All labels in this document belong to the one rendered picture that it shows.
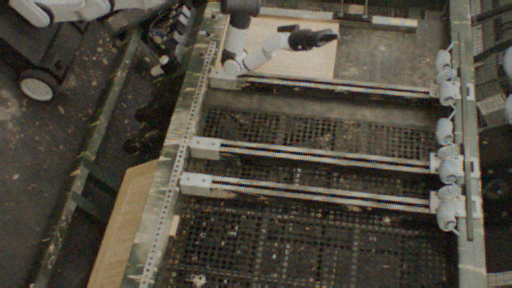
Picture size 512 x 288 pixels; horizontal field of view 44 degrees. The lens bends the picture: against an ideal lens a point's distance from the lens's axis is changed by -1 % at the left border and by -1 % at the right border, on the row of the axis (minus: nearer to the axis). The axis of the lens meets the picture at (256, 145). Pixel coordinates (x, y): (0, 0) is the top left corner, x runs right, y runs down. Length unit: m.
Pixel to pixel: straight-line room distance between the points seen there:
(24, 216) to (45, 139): 0.43
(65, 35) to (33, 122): 0.48
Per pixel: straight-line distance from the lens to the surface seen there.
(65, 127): 3.53
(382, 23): 3.30
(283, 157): 2.67
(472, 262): 2.48
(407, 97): 2.94
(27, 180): 3.31
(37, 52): 3.36
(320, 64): 3.10
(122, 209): 3.21
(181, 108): 2.90
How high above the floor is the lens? 2.64
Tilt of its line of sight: 33 degrees down
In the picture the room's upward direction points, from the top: 72 degrees clockwise
